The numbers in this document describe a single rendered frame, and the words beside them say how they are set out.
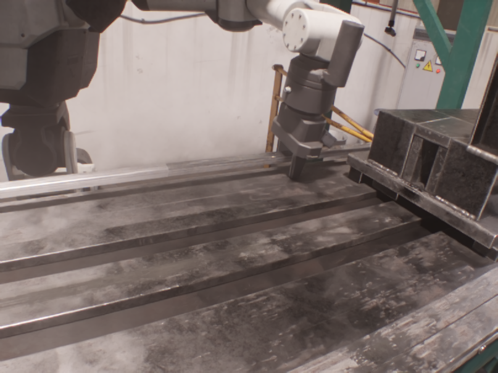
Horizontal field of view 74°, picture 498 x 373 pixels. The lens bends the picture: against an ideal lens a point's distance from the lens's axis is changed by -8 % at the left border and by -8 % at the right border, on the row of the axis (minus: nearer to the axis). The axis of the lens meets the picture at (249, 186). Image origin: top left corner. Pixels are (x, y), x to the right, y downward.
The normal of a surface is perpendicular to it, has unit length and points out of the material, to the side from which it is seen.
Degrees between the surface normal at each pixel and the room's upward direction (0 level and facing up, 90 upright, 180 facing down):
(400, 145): 90
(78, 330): 0
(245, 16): 103
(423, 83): 90
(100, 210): 0
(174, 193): 0
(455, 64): 90
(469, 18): 90
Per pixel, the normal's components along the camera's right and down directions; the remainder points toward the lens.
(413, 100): -0.74, 0.23
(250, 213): 0.10, -0.89
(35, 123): 0.33, 0.43
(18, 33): -0.14, 0.41
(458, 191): -0.88, 0.13
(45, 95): 0.45, 0.72
